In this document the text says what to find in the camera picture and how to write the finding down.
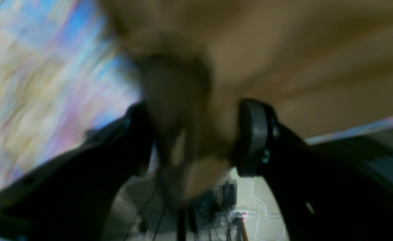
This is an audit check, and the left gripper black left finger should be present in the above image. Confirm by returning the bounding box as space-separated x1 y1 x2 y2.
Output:
0 102 154 241

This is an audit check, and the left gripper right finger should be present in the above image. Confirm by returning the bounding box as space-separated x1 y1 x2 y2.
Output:
235 99 393 241

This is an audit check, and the brown t-shirt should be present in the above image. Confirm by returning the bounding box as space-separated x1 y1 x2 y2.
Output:
97 0 393 204

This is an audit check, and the white power strip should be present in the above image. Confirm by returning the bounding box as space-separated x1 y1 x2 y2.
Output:
230 210 248 221

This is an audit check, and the patterned tile tablecloth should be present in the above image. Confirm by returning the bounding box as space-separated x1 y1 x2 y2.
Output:
0 0 140 190

